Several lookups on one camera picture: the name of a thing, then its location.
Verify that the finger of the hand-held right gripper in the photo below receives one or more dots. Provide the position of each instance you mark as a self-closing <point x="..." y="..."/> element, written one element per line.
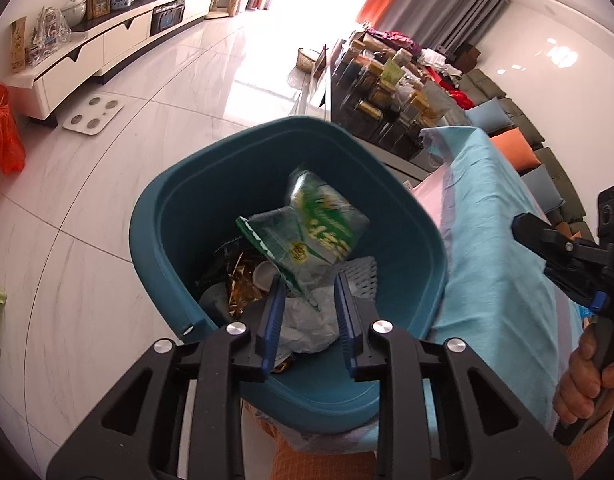
<point x="532" y="232"/>
<point x="572" y="280"/>

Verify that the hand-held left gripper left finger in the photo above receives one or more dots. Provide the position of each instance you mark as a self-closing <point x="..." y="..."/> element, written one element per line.
<point x="274" y="320"/>

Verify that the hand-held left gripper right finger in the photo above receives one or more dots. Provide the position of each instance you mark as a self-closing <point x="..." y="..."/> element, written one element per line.
<point x="343" y="320"/>

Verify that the white foam fruit net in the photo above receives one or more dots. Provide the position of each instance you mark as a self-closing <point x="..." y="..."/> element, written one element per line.
<point x="362" y="275"/>

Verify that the clear green printed plastic bag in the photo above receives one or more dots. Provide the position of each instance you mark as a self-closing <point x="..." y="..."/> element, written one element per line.
<point x="272" y="245"/>
<point x="327" y="220"/>

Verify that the teal plastic bin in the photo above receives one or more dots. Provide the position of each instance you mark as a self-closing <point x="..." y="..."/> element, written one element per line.
<point x="227" y="160"/>

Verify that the person's right hand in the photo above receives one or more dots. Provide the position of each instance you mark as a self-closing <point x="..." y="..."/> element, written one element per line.
<point x="579" y="380"/>

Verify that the crumpled white plastic bag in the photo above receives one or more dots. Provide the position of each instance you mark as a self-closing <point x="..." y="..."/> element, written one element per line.
<point x="307" y="325"/>

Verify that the blue printed tablecloth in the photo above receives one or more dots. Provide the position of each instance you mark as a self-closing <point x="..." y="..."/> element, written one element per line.
<point x="487" y="240"/>

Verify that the white dotted paper cup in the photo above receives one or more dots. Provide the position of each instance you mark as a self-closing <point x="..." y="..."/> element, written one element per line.
<point x="264" y="275"/>

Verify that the blue cushion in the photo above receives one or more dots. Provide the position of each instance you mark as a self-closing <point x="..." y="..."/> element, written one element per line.
<point x="544" y="187"/>
<point x="489" y="115"/>

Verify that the large crumpled gold wrapper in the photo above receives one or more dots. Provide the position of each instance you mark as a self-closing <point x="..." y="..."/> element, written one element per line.
<point x="242" y="285"/>

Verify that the orange cushion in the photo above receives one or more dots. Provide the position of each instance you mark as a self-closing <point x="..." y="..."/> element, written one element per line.
<point x="517" y="150"/>

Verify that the pink underlay cloth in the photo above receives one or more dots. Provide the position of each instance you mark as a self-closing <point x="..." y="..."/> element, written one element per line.
<point x="432" y="195"/>

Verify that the orange checked cloth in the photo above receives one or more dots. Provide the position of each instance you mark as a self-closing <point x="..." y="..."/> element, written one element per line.
<point x="292" y="460"/>

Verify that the green sofa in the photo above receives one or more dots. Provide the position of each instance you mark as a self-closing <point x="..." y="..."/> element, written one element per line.
<point x="482" y="85"/>

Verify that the red cloth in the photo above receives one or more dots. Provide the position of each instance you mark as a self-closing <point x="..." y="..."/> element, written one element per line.
<point x="459" y="92"/>

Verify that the tan snack bag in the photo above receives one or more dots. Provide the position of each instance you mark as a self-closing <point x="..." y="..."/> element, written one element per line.
<point x="437" y="102"/>

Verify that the dark coffee table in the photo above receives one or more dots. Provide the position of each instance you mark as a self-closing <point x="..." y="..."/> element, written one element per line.
<point x="357" y="125"/>

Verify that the white clothes pile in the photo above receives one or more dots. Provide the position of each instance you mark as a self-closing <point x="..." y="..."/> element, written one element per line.
<point x="434" y="60"/>

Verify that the group of jars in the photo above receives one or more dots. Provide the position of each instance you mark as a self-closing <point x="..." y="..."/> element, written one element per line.
<point x="387" y="95"/>

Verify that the maroon clothes pile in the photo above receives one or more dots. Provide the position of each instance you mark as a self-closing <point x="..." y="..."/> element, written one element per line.
<point x="392" y="39"/>

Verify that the orange and grey curtain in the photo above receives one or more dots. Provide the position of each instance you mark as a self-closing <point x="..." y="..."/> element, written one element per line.
<point x="437" y="5"/>

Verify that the woven basket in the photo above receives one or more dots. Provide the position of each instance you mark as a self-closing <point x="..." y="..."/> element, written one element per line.
<point x="307" y="60"/>

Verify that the white bathroom scale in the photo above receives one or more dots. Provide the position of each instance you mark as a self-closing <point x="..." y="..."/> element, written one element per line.
<point x="92" y="116"/>

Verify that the white black TV cabinet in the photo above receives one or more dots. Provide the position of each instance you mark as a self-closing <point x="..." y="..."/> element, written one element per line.
<point x="122" y="40"/>

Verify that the red plastic bag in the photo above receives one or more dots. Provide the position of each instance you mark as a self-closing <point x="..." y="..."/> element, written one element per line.
<point x="4" y="135"/>

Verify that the blue white bowl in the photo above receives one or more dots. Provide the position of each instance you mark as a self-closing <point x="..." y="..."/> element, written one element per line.
<point x="122" y="1"/>

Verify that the brown box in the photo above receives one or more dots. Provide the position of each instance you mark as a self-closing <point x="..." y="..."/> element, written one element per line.
<point x="98" y="5"/>

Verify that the large clear plastic bag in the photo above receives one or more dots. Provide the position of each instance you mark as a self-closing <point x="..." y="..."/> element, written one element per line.
<point x="49" y="35"/>

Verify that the white ceramic jar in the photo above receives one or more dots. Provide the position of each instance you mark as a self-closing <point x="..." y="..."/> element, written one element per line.
<point x="73" y="10"/>

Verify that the tall tan box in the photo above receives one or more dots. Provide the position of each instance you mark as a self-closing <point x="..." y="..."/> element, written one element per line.
<point x="18" y="45"/>

